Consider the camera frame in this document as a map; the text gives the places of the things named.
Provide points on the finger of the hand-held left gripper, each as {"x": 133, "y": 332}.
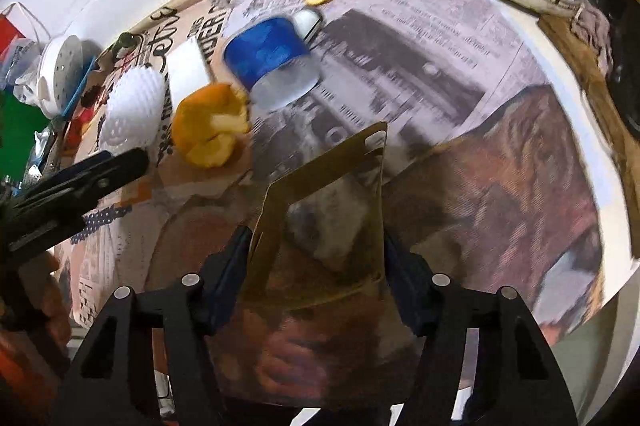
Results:
{"x": 90, "y": 178}

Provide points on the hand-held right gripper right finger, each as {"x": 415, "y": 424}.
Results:
{"x": 400, "y": 276}

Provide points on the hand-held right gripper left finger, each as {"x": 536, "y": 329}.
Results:
{"x": 232, "y": 266}

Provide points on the golden clear plastic packaging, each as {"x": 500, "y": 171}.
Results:
{"x": 280, "y": 206}

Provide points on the person's left forearm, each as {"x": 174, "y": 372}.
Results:
{"x": 35, "y": 356}

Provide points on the white foam fruit net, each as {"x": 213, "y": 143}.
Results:
{"x": 132, "y": 105}

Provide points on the green flat object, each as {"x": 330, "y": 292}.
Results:
{"x": 20, "y": 130}

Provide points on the large orange peel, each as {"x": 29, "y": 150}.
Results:
{"x": 205, "y": 120}

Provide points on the clear plastic bag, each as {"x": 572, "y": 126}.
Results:
{"x": 20, "y": 65}

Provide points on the white paper card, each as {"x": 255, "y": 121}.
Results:
{"x": 187, "y": 65}

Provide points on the red box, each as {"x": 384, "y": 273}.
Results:
{"x": 10, "y": 30}

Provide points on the blue label plastic bottle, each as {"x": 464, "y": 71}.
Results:
{"x": 265, "y": 50}

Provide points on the printed newspaper table cover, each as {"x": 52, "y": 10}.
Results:
{"x": 425, "y": 30}

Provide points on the brown cloth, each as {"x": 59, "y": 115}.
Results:
{"x": 580, "y": 55}

